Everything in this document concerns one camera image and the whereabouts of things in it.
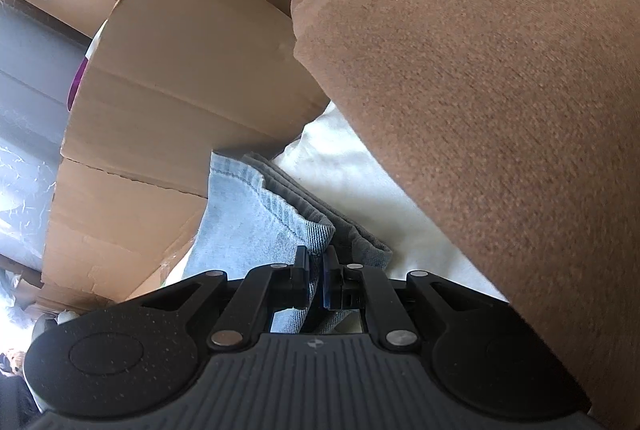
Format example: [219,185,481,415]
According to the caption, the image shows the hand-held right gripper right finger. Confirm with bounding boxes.
[322,247,493,352]

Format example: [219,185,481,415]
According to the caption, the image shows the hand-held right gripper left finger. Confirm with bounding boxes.
[142,246,314,352]

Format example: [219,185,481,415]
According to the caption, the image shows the blue denim pants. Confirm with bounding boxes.
[182,150,394,336]

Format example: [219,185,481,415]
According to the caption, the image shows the bear printed bed sheet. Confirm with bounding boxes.
[275,102,511,306]

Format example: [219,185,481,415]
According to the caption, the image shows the brown knit cloth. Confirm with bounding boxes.
[291,0,640,430]

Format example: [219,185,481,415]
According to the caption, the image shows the brown cardboard sheet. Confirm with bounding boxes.
[39,0,332,311]

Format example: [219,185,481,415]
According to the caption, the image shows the white printed plastic bag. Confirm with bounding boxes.
[65,0,131,111]

